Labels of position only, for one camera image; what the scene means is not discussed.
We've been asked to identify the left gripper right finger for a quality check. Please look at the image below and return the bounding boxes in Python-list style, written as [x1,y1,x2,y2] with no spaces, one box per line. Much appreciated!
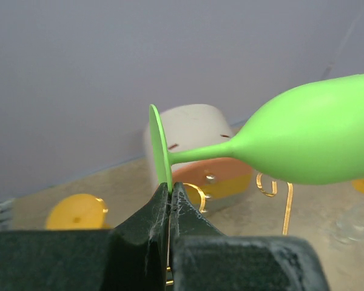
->
[169,182,224,239]

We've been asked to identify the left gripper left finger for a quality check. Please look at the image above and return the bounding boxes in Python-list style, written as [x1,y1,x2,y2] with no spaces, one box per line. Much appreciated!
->
[109,183,170,290]

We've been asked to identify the green wine glass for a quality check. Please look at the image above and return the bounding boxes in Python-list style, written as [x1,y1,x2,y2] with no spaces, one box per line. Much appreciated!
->
[148,73,364,195]

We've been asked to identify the clear wine glass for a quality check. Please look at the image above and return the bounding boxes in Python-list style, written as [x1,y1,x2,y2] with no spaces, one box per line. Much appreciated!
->
[330,202,364,244]

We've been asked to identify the white round drawer cabinet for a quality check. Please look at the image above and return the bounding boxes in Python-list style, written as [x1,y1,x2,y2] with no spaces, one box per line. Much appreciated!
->
[143,104,253,213]

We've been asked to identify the gold wire wine glass rack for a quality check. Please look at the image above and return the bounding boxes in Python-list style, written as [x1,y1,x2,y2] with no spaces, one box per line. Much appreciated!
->
[165,172,294,286]

